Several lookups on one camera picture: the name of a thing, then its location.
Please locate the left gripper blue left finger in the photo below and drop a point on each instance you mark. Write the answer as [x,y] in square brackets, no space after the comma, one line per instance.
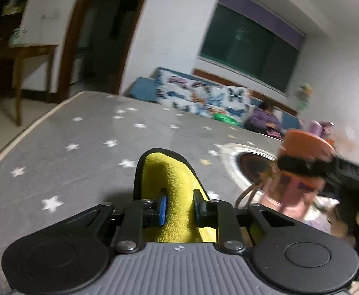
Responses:
[138,216]

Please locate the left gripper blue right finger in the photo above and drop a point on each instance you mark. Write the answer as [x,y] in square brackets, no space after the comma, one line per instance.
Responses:
[219,215]

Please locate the yellow cleaning cloth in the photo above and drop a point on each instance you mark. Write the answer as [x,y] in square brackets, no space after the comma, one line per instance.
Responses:
[160,169]

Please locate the pink cup with purple straw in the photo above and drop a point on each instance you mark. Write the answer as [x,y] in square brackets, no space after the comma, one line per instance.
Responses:
[311,144]

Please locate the round black induction cooker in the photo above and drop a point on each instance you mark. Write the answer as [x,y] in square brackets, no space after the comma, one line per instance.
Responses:
[241,166]

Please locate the grey star pattern table mat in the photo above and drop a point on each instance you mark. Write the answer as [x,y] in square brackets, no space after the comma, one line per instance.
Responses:
[83,154]

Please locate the green round bowl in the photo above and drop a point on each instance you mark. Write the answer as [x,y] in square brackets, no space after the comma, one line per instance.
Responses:
[226,119]

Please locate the person in purple jacket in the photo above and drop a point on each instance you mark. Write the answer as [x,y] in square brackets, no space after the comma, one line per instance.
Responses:
[263,121]

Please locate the butterfly pattern blanket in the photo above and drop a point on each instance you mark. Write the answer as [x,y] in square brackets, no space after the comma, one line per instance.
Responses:
[202,98]

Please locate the blue sofa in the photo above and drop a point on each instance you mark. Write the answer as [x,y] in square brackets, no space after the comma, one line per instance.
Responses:
[144,89]

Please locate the dark window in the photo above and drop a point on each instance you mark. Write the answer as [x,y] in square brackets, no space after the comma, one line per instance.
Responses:
[237,42]

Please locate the wooden side table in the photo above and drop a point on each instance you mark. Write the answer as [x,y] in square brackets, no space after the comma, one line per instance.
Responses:
[18,53]

